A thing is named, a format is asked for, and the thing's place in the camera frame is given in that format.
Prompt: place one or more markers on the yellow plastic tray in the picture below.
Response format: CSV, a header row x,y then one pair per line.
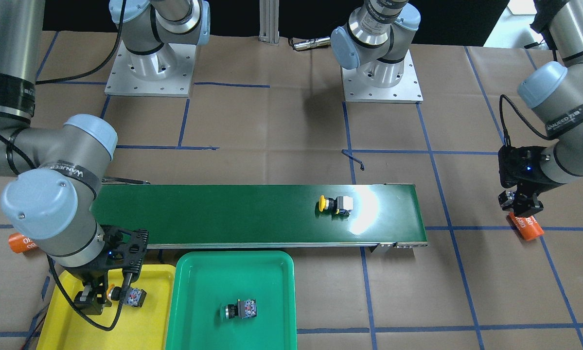
x,y
138,328

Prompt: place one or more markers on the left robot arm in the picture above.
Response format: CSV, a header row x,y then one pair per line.
x,y
378,34

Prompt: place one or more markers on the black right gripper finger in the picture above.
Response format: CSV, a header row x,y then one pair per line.
x,y
90,302

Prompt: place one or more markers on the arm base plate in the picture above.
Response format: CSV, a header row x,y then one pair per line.
x,y
165,73
381,78

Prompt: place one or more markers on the green plastic tray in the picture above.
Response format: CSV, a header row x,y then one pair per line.
x,y
206,282

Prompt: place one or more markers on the aluminium frame post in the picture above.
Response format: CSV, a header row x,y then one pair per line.
x,y
269,22

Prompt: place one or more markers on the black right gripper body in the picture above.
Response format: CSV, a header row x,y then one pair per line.
x,y
90,271

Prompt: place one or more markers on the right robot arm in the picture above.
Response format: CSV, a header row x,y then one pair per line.
x,y
58,172

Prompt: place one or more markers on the yellow push button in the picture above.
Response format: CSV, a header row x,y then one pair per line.
x,y
341,205
134,297

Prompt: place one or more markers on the orange cylinder marked 4680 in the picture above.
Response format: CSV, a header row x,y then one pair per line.
x,y
528,227

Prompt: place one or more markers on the green conveyor belt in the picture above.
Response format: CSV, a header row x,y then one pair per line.
x,y
263,216

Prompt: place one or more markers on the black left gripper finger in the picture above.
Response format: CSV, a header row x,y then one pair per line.
x,y
526,204

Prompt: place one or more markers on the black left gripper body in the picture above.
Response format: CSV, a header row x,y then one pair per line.
x,y
539,183

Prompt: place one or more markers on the green mushroom push button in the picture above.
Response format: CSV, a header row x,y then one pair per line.
x,y
242,309

